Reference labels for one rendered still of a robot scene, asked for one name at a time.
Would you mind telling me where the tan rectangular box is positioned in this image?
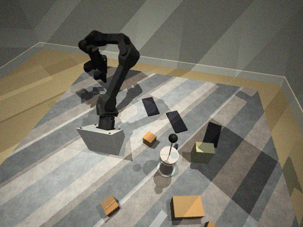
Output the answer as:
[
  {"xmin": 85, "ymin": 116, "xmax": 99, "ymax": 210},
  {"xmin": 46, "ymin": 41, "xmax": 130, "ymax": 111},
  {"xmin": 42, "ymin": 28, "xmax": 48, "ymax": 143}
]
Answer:
[{"xmin": 171, "ymin": 195, "xmax": 205, "ymax": 219}]

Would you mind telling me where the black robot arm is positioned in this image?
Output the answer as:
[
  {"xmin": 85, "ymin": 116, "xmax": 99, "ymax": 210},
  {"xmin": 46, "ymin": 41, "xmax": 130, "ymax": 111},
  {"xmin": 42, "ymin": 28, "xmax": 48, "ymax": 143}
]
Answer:
[{"xmin": 78, "ymin": 30, "xmax": 140, "ymax": 131}]

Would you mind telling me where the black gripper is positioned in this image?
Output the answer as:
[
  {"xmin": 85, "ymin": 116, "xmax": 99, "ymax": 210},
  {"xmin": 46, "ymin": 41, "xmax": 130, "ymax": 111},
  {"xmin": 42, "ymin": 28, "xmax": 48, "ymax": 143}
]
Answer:
[{"xmin": 90, "ymin": 54, "xmax": 107, "ymax": 83}]

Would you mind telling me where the brown cardboard box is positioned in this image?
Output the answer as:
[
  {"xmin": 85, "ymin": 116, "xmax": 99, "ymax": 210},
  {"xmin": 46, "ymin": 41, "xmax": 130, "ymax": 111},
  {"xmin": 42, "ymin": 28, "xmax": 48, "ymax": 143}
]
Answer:
[
  {"xmin": 204, "ymin": 221, "xmax": 217, "ymax": 227},
  {"xmin": 100, "ymin": 195, "xmax": 120, "ymax": 217},
  {"xmin": 143, "ymin": 131, "xmax": 157, "ymax": 148}
]

